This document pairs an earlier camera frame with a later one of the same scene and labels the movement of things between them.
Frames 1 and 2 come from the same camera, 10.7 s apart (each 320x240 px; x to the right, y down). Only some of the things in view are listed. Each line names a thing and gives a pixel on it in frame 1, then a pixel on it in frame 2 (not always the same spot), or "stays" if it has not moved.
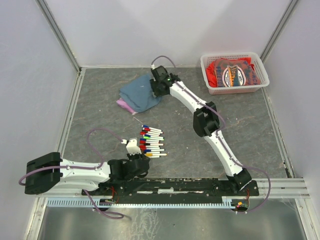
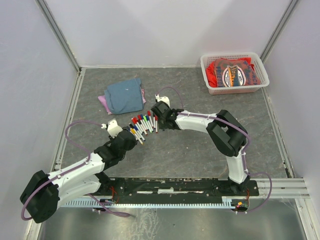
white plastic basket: x=234 y=73 stays
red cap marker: x=149 y=142 to x=139 y=120
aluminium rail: x=294 y=188 stays
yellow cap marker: x=155 y=154 to x=132 y=130
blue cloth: x=139 y=94 to x=125 y=96
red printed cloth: x=225 y=72 stays
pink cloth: x=124 y=105 to x=102 y=99
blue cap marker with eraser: x=151 y=128 to x=149 y=124
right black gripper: x=152 y=83 to x=161 y=126
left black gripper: x=130 y=156 to x=134 y=142
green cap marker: x=153 y=137 to x=147 y=124
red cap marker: x=144 y=148 to x=135 y=121
